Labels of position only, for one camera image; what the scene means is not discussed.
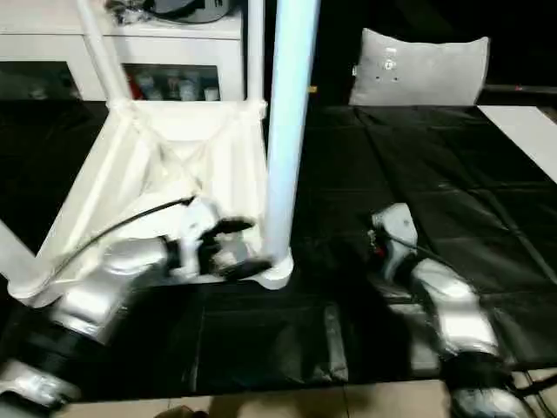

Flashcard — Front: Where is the black cabinet with gold label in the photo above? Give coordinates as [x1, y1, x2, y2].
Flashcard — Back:
[241, 0, 365, 106]

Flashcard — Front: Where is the grey cushion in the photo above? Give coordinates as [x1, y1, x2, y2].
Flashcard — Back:
[347, 28, 491, 107]

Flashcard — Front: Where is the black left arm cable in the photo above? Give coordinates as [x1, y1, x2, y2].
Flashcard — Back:
[41, 195, 198, 272]

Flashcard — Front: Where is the white plastic table top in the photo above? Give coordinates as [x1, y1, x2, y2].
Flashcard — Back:
[6, 99, 295, 308]

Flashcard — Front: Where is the black monitor with red light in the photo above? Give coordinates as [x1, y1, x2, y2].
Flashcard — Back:
[482, 84, 557, 95]

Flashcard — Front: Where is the grey helmet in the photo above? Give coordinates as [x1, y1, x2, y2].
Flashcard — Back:
[151, 0, 232, 24]

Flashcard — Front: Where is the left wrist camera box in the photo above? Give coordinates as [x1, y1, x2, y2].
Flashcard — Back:
[172, 198, 228, 280]

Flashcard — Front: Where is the white plastic table leg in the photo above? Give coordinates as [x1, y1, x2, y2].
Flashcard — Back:
[0, 220, 45, 291]
[76, 0, 132, 111]
[263, 0, 322, 267]
[246, 0, 268, 108]

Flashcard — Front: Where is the black stand leg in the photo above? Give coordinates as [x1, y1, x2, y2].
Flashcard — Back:
[517, 373, 557, 394]

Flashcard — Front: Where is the white sideboard with glass doors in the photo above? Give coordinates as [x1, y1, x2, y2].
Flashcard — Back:
[0, 0, 245, 103]

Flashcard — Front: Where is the dark clutter pile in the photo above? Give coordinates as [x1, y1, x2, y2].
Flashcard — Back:
[104, 0, 150, 25]

